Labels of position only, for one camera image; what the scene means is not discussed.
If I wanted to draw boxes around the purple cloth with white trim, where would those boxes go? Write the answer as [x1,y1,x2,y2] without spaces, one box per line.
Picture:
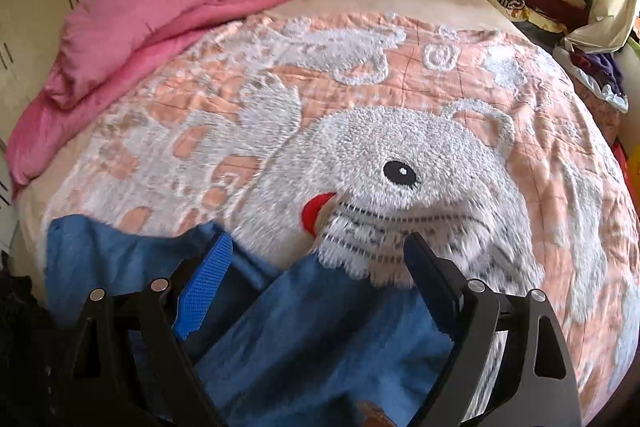
[552,47,630,114]

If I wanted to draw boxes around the bear printed blanket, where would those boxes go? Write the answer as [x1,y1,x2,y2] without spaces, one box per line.
[42,12,640,424]

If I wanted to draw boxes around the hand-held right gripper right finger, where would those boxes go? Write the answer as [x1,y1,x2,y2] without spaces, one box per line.
[402,232,584,427]

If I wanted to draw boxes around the pink quilt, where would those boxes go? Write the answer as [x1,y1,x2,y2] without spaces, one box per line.
[7,0,322,188]

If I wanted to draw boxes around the blue denim pants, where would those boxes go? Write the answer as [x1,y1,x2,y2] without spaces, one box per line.
[45,214,457,427]

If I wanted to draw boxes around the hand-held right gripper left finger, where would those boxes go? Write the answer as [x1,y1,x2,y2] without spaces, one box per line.
[60,232,234,427]

